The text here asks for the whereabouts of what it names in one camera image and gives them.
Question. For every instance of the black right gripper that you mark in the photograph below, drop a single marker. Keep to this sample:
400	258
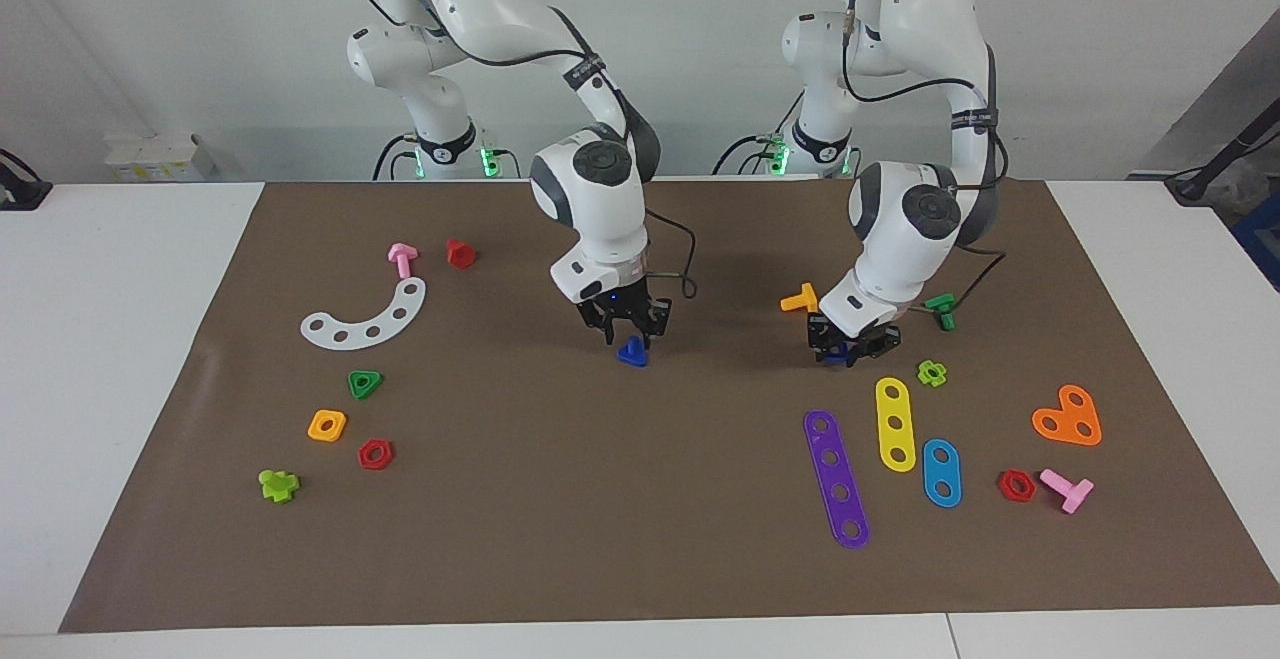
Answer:
625	309

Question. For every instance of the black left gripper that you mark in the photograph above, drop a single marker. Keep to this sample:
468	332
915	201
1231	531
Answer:
850	334

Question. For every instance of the blue square plastic nut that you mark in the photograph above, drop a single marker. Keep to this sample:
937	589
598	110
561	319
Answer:
839	357

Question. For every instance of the blue plastic screw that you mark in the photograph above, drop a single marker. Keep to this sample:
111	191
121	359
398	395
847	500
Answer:
632	353

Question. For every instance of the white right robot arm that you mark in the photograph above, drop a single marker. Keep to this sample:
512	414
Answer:
590	199

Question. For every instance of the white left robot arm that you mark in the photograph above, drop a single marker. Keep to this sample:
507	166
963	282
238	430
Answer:
900	229

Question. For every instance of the orange plastic screw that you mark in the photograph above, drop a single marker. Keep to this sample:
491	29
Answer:
801	300

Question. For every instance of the lime green cross nut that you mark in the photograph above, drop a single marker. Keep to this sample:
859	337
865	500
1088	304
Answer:
923	371

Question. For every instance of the dark green plastic screw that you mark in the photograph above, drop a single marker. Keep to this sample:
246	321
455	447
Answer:
943	311

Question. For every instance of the red plastic screw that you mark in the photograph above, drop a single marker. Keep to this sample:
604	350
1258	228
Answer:
460	255

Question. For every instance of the red hexagon plastic nut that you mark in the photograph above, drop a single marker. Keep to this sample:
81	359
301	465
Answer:
1005	492
365	460

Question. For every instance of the pink plastic screw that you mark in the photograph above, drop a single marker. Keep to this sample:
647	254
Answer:
1072	492
403	259

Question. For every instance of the green triangle plastic nut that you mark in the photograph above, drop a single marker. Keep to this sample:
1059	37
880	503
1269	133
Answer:
374	379

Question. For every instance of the orange square plastic nut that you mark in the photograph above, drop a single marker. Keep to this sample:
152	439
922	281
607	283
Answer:
314	431

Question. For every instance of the lime green plastic screw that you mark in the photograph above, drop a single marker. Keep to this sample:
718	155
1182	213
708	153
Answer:
280	487

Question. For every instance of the yellow three-hole strip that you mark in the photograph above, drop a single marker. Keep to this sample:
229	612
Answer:
893	407

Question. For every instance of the purple four-hole strip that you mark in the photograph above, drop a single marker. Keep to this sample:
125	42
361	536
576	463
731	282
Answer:
836	474

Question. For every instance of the blue two-hole strip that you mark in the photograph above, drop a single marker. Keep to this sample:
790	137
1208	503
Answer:
941	473

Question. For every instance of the brown table mat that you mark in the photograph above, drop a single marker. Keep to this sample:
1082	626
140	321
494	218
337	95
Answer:
620	499

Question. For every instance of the orange heart-shaped plate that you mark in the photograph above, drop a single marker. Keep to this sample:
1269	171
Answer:
1068	417

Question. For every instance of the white curved perforated strip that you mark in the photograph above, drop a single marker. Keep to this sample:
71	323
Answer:
387	324

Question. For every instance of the black stand with pole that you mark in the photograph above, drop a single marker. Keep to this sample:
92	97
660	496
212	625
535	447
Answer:
1215	167

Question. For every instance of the blue crate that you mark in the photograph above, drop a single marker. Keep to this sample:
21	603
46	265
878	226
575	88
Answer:
1262	234

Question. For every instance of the white cardboard box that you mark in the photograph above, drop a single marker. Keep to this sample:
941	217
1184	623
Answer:
150	157

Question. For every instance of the black clamp device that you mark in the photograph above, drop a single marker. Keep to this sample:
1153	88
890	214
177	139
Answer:
20	191

